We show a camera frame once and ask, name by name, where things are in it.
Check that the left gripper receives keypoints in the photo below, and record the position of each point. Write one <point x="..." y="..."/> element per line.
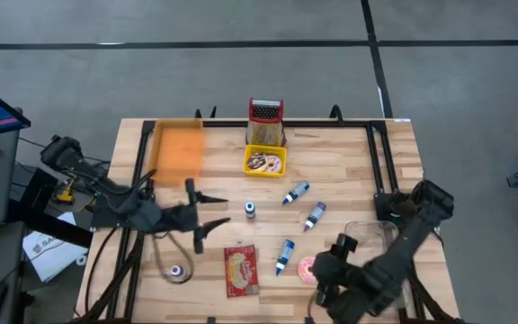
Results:
<point x="178" y="218"/>

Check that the white paper bag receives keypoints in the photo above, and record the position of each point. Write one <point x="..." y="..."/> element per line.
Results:
<point x="47" y="256"/>

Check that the black metal rig frame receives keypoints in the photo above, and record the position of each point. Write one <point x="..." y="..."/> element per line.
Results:
<point x="331" y="123"/>

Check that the yellow tool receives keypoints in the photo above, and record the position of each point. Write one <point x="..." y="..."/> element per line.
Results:
<point x="65" y="195"/>

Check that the clear plastic container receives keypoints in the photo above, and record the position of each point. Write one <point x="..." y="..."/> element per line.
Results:
<point x="371" y="231"/>

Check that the red plastic-wrapped snack packet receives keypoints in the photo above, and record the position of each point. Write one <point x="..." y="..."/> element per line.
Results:
<point x="241" y="272"/>

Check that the blue paint bottle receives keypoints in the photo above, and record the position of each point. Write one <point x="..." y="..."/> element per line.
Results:
<point x="250" y="210"/>
<point x="285" y="256"/>
<point x="296" y="192"/>

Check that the cream bread roll toy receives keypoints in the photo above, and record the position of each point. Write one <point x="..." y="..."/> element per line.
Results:
<point x="252" y="164"/>

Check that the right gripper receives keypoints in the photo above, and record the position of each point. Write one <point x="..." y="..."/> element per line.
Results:
<point x="344" y="274"/>

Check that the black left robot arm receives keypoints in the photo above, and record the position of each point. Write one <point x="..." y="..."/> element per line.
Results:
<point x="106" y="184"/>

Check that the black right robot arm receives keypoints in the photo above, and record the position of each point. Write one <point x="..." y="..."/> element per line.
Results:
<point x="407" y="243"/>

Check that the black table clamp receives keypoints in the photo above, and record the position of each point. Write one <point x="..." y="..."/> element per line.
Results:
<point x="198" y="114"/>
<point x="213" y="112"/>
<point x="336" y="112"/>

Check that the yellow plastic basket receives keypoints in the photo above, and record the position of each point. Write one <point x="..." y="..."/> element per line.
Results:
<point x="265" y="174"/>

